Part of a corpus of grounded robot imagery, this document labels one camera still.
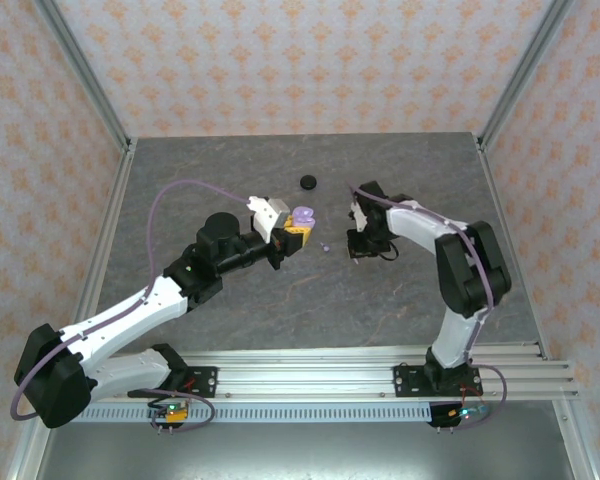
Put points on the purple earbud charging case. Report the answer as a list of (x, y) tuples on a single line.
[(302, 216)]

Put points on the black earbud charging case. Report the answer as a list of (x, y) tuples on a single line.
[(308, 182)]

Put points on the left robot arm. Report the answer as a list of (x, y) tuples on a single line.
[(135, 317)]

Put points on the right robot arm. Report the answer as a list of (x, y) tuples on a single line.
[(415, 225)]

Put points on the grey metal panel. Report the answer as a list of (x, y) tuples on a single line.
[(305, 452)]

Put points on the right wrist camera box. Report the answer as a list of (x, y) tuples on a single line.
[(360, 216)]

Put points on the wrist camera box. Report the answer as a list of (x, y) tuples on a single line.
[(270, 215), (360, 216)]

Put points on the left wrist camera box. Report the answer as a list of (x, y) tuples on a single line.
[(270, 215)]

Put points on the aluminium table side rail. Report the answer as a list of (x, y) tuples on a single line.
[(114, 200), (498, 200)]

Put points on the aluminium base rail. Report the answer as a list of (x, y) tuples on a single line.
[(305, 372)]

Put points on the aluminium corner post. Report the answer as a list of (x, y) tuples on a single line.
[(82, 65), (525, 65)]

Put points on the aluminium frame leg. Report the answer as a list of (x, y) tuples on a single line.
[(577, 450), (27, 455)]

